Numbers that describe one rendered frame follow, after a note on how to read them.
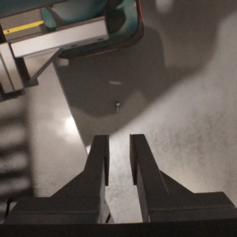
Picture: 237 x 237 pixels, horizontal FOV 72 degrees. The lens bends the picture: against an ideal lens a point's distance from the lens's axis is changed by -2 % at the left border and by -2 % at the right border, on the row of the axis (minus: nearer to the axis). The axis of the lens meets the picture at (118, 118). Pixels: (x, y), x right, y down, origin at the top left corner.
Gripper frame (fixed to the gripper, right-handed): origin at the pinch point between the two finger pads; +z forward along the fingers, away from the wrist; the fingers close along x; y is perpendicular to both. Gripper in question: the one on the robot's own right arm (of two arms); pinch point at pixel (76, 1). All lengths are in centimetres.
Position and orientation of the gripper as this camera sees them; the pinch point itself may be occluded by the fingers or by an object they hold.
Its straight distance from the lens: 17.1
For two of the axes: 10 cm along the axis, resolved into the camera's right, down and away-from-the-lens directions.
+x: 2.1, 9.3, 2.9
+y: -0.2, -3.0, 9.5
